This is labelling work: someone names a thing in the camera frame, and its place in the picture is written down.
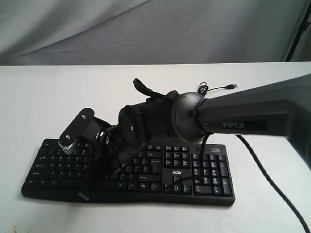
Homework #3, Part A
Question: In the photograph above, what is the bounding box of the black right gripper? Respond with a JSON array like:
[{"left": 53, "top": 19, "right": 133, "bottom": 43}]
[{"left": 77, "top": 103, "right": 148, "bottom": 201}]

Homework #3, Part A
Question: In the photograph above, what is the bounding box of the black acer keyboard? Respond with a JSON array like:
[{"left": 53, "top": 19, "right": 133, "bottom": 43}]
[{"left": 21, "top": 139, "right": 235, "bottom": 206}]

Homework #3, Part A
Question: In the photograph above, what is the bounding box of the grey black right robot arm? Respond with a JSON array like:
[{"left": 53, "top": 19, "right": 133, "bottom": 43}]
[{"left": 78, "top": 75, "right": 311, "bottom": 200}]

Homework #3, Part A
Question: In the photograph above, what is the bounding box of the grey fabric backdrop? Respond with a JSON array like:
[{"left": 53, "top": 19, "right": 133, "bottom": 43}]
[{"left": 0, "top": 0, "right": 308, "bottom": 66}]

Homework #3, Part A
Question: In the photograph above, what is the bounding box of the black tripod stand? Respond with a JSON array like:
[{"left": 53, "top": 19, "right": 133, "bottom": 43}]
[{"left": 285, "top": 2, "right": 311, "bottom": 62}]

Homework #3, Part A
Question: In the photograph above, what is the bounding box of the black USB cable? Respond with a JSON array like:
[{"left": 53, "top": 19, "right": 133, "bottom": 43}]
[{"left": 198, "top": 82, "right": 239, "bottom": 97}]

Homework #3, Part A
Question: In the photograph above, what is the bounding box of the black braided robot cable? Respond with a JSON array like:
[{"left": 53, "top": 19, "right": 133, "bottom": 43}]
[{"left": 162, "top": 131, "right": 311, "bottom": 233}]

